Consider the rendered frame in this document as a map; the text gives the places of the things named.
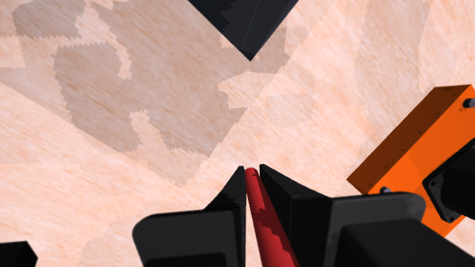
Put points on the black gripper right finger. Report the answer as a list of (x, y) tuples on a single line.
[(313, 221)]

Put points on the red peg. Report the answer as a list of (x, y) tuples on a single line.
[(273, 244)]

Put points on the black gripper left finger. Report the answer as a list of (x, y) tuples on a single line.
[(218, 228)]

